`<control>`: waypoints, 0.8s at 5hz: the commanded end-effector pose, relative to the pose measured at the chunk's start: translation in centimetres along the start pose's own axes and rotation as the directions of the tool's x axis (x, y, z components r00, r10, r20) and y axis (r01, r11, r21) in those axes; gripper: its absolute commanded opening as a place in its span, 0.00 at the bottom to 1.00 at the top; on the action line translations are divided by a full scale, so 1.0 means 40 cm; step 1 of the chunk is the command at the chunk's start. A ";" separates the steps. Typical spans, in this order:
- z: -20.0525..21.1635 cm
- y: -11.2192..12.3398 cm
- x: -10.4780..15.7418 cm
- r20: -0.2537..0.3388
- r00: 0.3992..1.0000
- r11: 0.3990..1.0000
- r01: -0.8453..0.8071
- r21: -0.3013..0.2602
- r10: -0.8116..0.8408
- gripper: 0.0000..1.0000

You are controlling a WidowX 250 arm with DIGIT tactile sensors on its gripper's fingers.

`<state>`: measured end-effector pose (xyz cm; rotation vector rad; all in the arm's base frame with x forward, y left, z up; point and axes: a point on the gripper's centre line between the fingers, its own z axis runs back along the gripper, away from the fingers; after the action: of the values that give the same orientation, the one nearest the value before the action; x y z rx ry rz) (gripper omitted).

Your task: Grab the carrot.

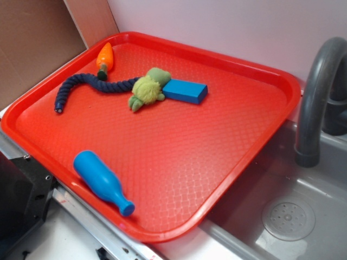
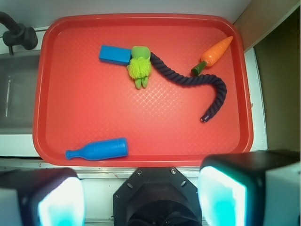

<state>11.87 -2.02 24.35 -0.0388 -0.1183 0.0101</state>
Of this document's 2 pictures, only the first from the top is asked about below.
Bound green plush toy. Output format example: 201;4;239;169
128;67;171;112

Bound blue plastic bottle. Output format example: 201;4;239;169
73;151;135;217

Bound grey toy faucet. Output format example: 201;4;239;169
294;37;346;167

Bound orange toy carrot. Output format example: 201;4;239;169
96;42;114;81

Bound black metal bracket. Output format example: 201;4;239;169
1;154;55;259

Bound grey toy sink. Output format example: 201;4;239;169
201;121;346;259

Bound blue rectangular block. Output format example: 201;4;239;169
163;79;208;105

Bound red plastic tray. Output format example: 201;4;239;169
1;32;301;243

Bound dark blue rope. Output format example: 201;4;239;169
53;73;142;114

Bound brown cardboard panel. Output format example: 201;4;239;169
1;1;119;110

